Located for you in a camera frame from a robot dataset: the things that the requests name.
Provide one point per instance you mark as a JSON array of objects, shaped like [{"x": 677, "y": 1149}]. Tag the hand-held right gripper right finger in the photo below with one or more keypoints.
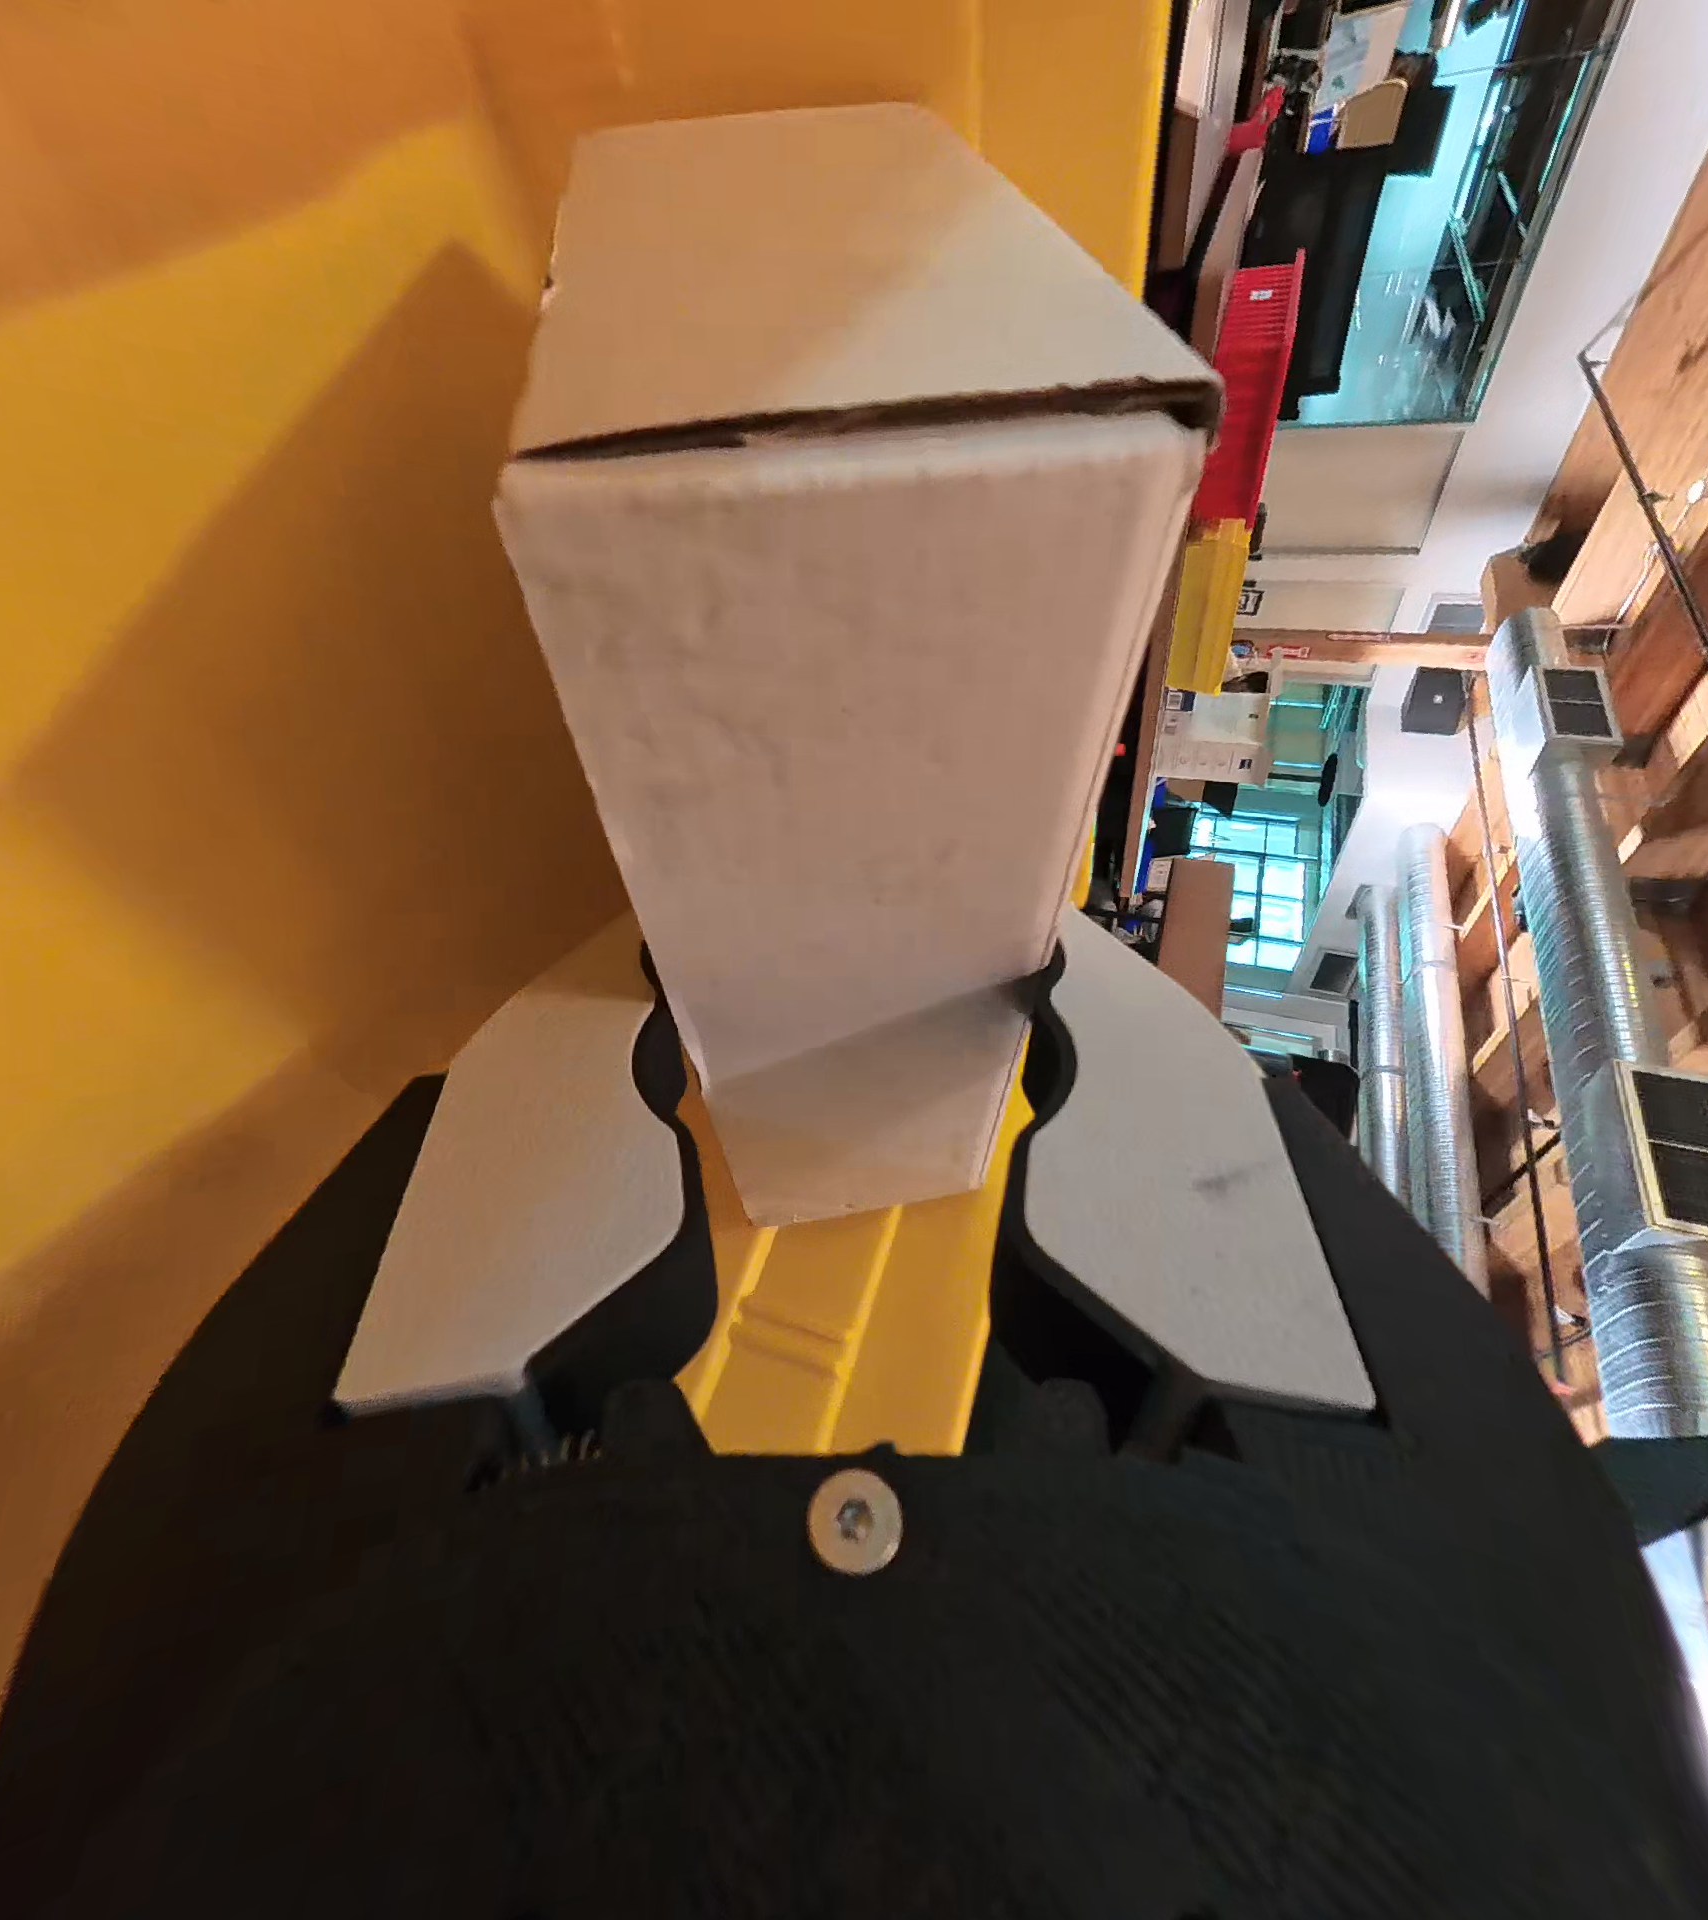
[{"x": 1184, "y": 1200}]

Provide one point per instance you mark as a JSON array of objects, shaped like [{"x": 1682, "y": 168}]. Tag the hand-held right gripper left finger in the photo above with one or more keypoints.
[{"x": 525, "y": 1200}]

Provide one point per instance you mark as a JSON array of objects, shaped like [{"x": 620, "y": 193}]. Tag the white cardboard mailer box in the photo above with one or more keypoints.
[{"x": 825, "y": 675}]

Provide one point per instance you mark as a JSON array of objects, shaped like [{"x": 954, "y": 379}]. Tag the yellow plastic bin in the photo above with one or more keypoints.
[{"x": 194, "y": 601}]

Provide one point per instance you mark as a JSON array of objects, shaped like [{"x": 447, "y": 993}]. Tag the white carton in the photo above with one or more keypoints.
[{"x": 1215, "y": 742}]

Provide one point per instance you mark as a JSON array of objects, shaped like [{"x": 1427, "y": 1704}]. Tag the rectangular air vent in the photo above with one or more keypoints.
[{"x": 1694, "y": 1155}]

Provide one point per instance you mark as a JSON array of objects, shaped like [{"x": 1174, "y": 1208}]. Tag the stack of yellow bins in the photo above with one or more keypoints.
[{"x": 1211, "y": 601}]

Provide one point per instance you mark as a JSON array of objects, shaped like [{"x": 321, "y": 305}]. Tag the red plastic bin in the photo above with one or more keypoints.
[{"x": 1252, "y": 391}]

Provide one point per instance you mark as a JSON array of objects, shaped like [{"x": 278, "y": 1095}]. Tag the silver ventilation duct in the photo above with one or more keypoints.
[
  {"x": 1574, "y": 931},
  {"x": 1425, "y": 1051}
]

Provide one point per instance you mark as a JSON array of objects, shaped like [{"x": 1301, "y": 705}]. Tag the black wall speaker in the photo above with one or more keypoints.
[{"x": 1437, "y": 703}]

